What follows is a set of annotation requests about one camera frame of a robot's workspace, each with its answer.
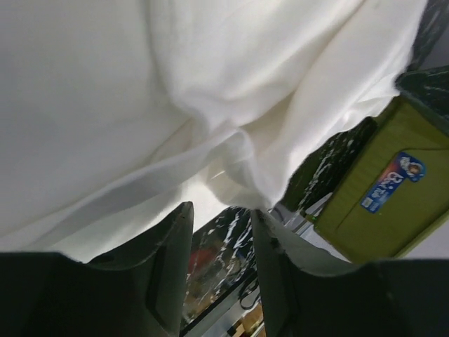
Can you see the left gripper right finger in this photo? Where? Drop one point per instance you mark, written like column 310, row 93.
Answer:
column 301, row 285

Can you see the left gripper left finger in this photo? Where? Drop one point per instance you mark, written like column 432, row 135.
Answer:
column 148, row 277

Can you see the white t shirt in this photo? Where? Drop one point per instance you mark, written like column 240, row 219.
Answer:
column 115, row 112

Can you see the black marble pattern mat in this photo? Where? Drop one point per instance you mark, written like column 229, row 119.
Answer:
column 221, row 274

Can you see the olive green plastic basket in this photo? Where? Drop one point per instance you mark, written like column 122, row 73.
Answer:
column 395, row 191

